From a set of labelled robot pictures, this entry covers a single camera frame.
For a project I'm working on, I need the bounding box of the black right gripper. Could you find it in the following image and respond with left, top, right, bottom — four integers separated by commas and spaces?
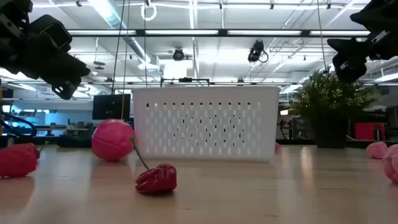
326, 23, 398, 83

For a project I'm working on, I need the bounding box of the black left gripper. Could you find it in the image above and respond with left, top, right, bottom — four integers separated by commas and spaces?
0, 29, 91, 100

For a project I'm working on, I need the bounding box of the magenta round toy fruit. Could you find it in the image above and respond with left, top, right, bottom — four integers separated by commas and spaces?
91, 118, 136, 162

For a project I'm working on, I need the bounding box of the red strawberry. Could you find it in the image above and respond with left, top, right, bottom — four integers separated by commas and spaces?
0, 141, 50, 179

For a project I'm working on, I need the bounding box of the red toy chili with stem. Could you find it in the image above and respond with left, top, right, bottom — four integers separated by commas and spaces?
129, 136, 178, 195

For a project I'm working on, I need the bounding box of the green artificial potted plant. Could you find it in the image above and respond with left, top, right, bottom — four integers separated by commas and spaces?
290, 67, 377, 149

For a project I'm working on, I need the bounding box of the black background monitor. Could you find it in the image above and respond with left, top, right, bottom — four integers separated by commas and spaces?
92, 93, 132, 121

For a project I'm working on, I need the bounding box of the navy blue folded cloth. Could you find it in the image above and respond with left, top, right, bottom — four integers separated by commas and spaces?
57, 128, 94, 149

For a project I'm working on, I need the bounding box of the red metal cart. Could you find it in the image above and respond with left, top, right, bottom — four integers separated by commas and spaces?
354, 122, 387, 141

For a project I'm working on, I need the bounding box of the black overhead light beam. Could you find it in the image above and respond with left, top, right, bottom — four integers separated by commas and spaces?
67, 29, 371, 38

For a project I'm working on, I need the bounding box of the white perforated plastic basket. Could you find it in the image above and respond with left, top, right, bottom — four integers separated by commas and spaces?
131, 86, 281, 162

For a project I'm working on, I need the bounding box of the thin dark hanging cable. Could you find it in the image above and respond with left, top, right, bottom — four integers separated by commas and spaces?
316, 0, 327, 73
143, 0, 149, 88

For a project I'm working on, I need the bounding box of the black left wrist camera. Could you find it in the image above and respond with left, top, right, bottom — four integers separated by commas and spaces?
30, 14, 73, 52

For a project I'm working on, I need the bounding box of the black hanging cable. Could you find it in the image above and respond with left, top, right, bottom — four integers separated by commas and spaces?
111, 0, 126, 95

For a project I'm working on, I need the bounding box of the dark blue curved hose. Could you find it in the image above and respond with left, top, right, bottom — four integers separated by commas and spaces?
0, 110, 38, 138

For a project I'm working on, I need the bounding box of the black aluminium table frame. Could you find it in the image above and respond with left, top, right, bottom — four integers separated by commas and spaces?
0, 136, 398, 149

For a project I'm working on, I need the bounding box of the black mounted device with cable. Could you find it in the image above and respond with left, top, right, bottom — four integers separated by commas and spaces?
247, 39, 269, 64

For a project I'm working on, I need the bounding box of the white cable loop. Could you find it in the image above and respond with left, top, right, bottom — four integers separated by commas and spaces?
140, 2, 158, 22

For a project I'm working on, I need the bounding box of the black overhead camera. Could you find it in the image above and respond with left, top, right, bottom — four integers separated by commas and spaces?
172, 47, 185, 62

